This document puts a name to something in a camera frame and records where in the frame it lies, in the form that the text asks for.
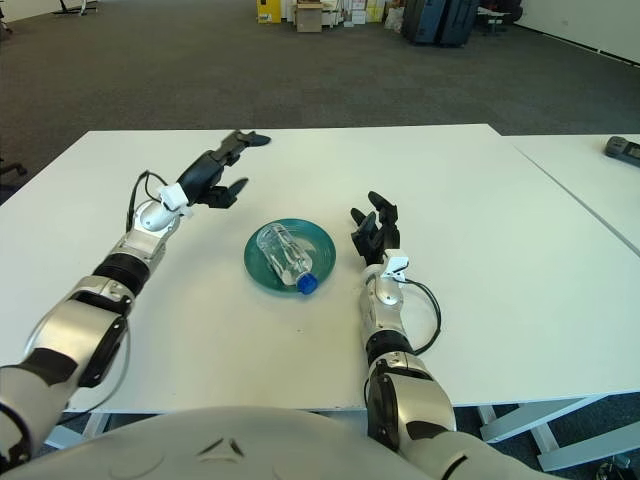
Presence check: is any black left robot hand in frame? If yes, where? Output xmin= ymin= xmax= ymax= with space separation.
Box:
xmin=177 ymin=129 xmax=273 ymax=210

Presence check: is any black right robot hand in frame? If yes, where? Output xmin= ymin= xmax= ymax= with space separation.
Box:
xmin=349 ymin=191 xmax=403 ymax=266

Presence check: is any clear bottle with blue cap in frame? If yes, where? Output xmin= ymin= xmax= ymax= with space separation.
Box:
xmin=255 ymin=223 xmax=320 ymax=296

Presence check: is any green round plate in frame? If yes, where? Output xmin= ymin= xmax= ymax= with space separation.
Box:
xmin=243 ymin=217 xmax=337 ymax=300

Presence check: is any yellow box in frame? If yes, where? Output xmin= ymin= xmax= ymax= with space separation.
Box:
xmin=256 ymin=0 xmax=284 ymax=25

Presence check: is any brown cardboard box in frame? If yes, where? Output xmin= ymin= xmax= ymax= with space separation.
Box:
xmin=295 ymin=3 xmax=324 ymax=34

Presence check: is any chair base with wheels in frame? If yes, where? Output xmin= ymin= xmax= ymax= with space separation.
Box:
xmin=52 ymin=0 xmax=101 ymax=16

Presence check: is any black suitcase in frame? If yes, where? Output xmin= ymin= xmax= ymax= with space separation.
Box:
xmin=401 ymin=0 xmax=446 ymax=47

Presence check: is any stack of white cartons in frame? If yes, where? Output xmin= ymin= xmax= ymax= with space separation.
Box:
xmin=324 ymin=0 xmax=389 ymax=26

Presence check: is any dark blue suitcase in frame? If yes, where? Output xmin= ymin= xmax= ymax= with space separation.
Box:
xmin=438 ymin=0 xmax=481 ymax=50

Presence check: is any distant black office chair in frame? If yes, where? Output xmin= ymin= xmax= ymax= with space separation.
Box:
xmin=477 ymin=4 xmax=524 ymax=36

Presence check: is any dark handheld device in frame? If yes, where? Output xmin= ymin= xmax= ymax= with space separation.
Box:
xmin=603 ymin=134 xmax=640 ymax=169

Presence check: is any grey robot torso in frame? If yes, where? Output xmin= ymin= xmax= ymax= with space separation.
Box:
xmin=9 ymin=405 xmax=481 ymax=480

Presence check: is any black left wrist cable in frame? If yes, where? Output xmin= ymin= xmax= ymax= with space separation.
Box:
xmin=127 ymin=170 xmax=169 ymax=234

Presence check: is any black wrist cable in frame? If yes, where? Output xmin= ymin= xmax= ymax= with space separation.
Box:
xmin=402 ymin=279 xmax=442 ymax=356
xmin=127 ymin=170 xmax=169 ymax=234

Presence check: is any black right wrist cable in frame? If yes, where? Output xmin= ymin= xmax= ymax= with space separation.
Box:
xmin=402 ymin=279 xmax=442 ymax=356

